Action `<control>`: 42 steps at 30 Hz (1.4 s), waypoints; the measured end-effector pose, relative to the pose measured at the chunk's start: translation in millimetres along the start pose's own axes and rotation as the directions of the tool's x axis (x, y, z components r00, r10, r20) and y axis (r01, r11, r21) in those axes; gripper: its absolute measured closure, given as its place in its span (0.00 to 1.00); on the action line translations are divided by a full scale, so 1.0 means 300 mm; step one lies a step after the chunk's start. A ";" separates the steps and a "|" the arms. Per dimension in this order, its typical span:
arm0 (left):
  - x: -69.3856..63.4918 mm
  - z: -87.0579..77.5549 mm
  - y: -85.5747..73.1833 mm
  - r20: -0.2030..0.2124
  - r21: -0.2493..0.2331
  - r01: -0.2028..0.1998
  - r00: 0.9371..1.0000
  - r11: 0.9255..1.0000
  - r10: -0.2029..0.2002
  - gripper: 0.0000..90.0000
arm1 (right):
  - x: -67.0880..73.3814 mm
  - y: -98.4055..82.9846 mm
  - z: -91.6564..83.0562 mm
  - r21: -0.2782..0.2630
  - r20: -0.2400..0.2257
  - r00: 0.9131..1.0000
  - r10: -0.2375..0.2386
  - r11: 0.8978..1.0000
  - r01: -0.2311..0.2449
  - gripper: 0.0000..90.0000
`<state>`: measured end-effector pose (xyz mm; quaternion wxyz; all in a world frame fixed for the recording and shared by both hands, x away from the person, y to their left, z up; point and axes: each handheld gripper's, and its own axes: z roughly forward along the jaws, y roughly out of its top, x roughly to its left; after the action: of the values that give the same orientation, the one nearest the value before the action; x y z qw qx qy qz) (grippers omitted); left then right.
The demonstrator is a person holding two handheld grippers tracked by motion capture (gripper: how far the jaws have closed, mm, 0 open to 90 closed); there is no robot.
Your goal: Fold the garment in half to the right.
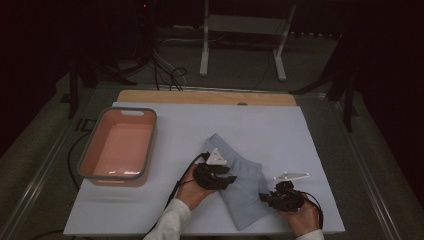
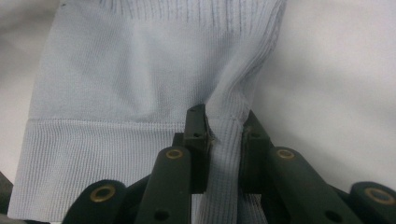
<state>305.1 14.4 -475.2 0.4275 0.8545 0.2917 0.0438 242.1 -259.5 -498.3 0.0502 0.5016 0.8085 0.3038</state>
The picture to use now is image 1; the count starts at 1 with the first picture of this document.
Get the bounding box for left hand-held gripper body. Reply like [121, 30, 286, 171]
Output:
[193, 148, 231, 191]

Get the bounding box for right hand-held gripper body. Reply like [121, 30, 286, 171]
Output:
[266, 171, 310, 213]

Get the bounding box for light blue tank top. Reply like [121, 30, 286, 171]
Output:
[203, 133, 273, 232]

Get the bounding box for pink basin with grey rim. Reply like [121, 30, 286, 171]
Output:
[77, 106, 158, 188]

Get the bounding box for person's left hand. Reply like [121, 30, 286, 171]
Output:
[175, 164, 218, 211]

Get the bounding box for person's right hand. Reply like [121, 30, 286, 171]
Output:
[279, 199, 322, 238]

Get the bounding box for white table cover sheet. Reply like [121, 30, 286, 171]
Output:
[63, 101, 346, 236]

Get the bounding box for black stand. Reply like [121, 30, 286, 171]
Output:
[289, 33, 360, 133]
[68, 49, 138, 120]

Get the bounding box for white metal stand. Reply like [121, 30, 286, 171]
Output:
[199, 0, 298, 82]

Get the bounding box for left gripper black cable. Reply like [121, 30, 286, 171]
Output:
[165, 151, 211, 209]

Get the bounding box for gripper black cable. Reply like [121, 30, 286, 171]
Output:
[299, 191, 325, 231]
[165, 151, 211, 209]

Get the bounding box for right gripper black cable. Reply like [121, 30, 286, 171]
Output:
[299, 191, 325, 231]

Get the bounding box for bundle of floor cables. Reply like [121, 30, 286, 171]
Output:
[151, 38, 188, 92]

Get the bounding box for black floor bracket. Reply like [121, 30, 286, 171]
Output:
[75, 118, 98, 133]

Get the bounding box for black floor cable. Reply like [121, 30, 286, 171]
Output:
[67, 132, 91, 192]

